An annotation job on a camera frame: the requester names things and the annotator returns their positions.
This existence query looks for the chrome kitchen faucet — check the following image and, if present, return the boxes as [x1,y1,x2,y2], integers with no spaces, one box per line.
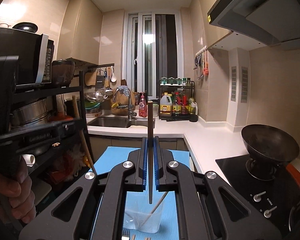
[111,85,137,120]

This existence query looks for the pink dish soap bottle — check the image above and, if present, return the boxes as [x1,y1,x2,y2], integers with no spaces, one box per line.
[139,93,148,118]

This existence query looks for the black gas stove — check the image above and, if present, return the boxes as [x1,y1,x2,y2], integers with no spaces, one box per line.
[216,155,300,238]

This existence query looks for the yellow label oil bottle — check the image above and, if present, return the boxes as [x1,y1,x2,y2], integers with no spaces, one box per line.
[159,92,172,118]

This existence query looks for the black condiment rack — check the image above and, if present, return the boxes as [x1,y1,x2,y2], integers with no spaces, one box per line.
[159,77,198,122]

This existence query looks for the white paper roll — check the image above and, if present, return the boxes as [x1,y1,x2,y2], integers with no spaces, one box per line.
[22,154,36,167]

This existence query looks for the black wok red handle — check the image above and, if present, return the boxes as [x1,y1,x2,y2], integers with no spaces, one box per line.
[241,124,300,189]

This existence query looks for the wooden chopstick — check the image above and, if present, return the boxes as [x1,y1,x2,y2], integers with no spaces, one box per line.
[148,100,153,204]
[72,95,97,175]
[140,192,168,227]

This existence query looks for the microwave oven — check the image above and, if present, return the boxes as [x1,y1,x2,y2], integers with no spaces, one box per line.
[0,27,55,86]

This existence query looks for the blue table mat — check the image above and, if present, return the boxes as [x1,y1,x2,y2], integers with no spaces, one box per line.
[80,145,179,239]

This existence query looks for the stainless steel pot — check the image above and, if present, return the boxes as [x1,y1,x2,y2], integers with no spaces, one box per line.
[11,99,49,128]

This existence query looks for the window with white frame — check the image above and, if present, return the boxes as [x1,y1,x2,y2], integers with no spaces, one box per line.
[122,9,184,100]

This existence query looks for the person's left hand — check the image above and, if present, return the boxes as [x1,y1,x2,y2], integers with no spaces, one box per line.
[0,158,36,224]

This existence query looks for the clear plastic utensil holder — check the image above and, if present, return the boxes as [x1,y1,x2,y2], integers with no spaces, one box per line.
[123,191,164,233]

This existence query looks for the wooden chopstick in holder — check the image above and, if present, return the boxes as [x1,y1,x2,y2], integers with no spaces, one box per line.
[140,192,168,227]

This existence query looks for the white ladle hanging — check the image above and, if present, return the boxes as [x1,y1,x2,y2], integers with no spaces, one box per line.
[110,66,117,83]

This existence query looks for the black storage shelf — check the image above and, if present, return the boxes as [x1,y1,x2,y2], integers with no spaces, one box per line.
[0,71,93,210]

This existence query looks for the dark bowl on shelf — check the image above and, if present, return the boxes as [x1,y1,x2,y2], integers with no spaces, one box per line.
[51,60,75,87]

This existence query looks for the steel sink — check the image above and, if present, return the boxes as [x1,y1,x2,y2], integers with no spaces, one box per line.
[87,116,148,128]

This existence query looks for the range hood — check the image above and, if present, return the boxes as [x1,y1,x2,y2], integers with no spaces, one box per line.
[207,0,300,50]

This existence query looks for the hanging utensils on hooks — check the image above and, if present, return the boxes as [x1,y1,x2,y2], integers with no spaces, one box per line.
[194,46,209,80]

